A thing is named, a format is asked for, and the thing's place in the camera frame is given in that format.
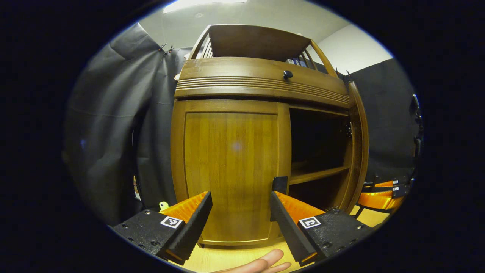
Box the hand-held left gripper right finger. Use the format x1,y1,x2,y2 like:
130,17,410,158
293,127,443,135
269,190,374,267

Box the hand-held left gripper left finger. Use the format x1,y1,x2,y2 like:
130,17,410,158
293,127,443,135
111,191,213,266

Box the wooden shoe cabinet door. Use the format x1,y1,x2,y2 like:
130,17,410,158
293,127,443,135
170,99,292,248
333,80,370,213

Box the wooden double-door shoe cabinet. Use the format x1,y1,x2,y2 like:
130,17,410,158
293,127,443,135
170,24,370,249

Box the wooden cabinet shelf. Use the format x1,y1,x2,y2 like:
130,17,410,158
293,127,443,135
289,166,350,185

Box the wooden cabinet drawer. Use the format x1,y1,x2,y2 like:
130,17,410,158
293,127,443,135
174,56,351,110

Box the black backdrop cloth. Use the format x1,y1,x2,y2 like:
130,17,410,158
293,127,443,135
63,23,422,226

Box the ceiling light panel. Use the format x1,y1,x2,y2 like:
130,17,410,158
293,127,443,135
163,0,247,14

